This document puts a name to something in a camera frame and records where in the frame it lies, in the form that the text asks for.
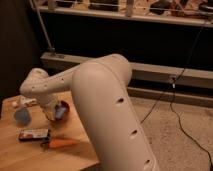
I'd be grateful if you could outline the orange carrot toy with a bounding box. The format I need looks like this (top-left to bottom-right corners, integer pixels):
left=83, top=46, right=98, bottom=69
left=41, top=139, right=77, bottom=149

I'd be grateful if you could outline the orange ceramic bowl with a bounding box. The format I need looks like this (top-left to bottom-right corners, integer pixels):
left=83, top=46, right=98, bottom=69
left=46, top=101, right=70, bottom=122

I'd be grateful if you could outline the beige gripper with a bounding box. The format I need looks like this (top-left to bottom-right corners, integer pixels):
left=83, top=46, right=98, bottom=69
left=39, top=94, right=59, bottom=122

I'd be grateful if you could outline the wooden table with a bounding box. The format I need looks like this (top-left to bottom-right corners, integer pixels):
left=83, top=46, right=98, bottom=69
left=0, top=92, right=98, bottom=171

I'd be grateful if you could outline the blue round cup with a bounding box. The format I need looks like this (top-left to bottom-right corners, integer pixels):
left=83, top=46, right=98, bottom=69
left=14, top=108, right=31, bottom=125

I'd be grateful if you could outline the metal diagonal rod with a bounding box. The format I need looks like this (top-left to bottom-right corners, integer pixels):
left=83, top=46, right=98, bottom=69
left=30, top=0, right=56, bottom=56

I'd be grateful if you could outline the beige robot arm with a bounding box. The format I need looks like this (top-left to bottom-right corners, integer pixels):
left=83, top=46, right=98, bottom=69
left=20, top=54, right=160, bottom=171

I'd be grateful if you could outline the dark rectangular snack box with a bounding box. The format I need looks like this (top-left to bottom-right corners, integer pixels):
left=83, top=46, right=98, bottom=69
left=18, top=129, right=50, bottom=141

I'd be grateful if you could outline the black power cable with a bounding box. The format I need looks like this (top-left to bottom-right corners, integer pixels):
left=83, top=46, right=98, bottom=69
left=138, top=19, right=213, bottom=171

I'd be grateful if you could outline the cluttered upper shelf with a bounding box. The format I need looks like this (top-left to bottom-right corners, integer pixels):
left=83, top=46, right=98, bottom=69
left=29, top=0, right=213, bottom=29

